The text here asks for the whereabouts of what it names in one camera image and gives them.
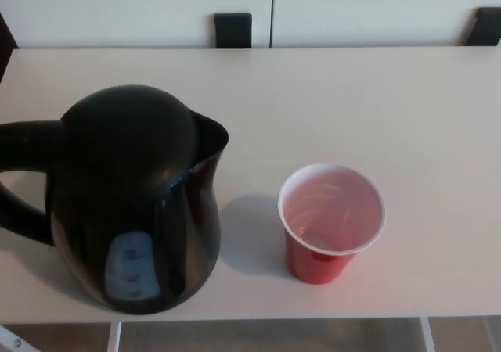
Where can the black electric kettle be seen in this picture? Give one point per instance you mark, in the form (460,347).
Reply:
(129,152)

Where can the white cabinet door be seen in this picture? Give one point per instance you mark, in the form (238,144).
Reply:
(372,11)
(117,11)

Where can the red plastic cup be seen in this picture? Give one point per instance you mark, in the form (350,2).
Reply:
(317,270)

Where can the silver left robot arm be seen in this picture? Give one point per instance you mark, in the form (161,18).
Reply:
(11,342)

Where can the black wall bracket left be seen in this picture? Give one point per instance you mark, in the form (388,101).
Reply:
(233,31)

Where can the white metal table leg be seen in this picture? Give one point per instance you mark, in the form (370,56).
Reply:
(427,336)
(115,338)

